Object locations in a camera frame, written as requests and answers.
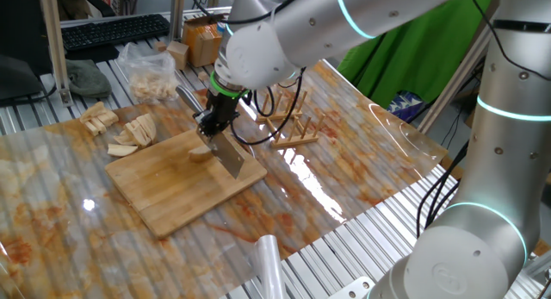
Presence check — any blue white patterned item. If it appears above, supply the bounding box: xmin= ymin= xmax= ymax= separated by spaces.
xmin=386 ymin=90 xmax=426 ymax=122

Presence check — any wooden block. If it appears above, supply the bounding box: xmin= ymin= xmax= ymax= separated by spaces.
xmin=165 ymin=40 xmax=190 ymax=72

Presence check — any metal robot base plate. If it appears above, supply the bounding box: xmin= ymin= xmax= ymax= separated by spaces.
xmin=326 ymin=276 xmax=376 ymax=299

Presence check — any metal bowl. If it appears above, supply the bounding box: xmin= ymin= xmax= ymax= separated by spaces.
xmin=232 ymin=133 xmax=257 ymax=159

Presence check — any cut lotus root piece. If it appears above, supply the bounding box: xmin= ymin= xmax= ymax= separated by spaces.
xmin=84 ymin=117 xmax=108 ymax=137
xmin=136 ymin=113 xmax=158 ymax=144
xmin=113 ymin=129 xmax=137 ymax=146
xmin=123 ymin=120 xmax=152 ymax=148
xmin=96 ymin=109 xmax=120 ymax=128
xmin=79 ymin=101 xmax=108 ymax=122

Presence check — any black keyboard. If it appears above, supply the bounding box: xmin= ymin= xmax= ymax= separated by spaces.
xmin=60 ymin=13 xmax=170 ymax=53

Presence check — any grey green cloth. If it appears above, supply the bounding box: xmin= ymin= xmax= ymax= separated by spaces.
xmin=64 ymin=58 xmax=114 ymax=99

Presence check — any marble pattern plastic sheet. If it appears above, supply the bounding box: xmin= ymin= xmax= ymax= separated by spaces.
xmin=0 ymin=59 xmax=449 ymax=299

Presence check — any aluminium frame post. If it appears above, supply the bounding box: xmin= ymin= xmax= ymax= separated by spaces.
xmin=37 ymin=0 xmax=75 ymax=108
xmin=416 ymin=29 xmax=492 ymax=134
xmin=168 ymin=0 xmax=187 ymax=44

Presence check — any black camera cable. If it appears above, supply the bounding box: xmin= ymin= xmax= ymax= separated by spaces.
xmin=186 ymin=0 xmax=307 ymax=147

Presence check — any taped cardboard box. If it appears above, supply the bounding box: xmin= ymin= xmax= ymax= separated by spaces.
xmin=181 ymin=12 xmax=226 ymax=69

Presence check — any wooden peg rack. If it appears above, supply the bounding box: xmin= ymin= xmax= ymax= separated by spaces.
xmin=257 ymin=86 xmax=328 ymax=149

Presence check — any black power cable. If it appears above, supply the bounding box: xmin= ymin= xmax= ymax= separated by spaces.
xmin=415 ymin=139 xmax=470 ymax=240

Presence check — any plastic bag of lotus pieces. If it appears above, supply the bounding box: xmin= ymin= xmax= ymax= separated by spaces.
xmin=116 ymin=41 xmax=184 ymax=104

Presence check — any steel cleaver knife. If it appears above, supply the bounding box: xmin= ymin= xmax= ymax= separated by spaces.
xmin=175 ymin=84 xmax=246 ymax=180

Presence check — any bamboo cutting board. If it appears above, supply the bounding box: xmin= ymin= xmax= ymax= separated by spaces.
xmin=104 ymin=120 xmax=269 ymax=240

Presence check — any flat lotus root slice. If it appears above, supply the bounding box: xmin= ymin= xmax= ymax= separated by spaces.
xmin=107 ymin=143 xmax=139 ymax=159

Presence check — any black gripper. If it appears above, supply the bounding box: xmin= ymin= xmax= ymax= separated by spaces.
xmin=194 ymin=90 xmax=242 ymax=139

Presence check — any clear plastic wrap roll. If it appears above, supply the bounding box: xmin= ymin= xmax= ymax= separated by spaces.
xmin=251 ymin=234 xmax=288 ymax=299

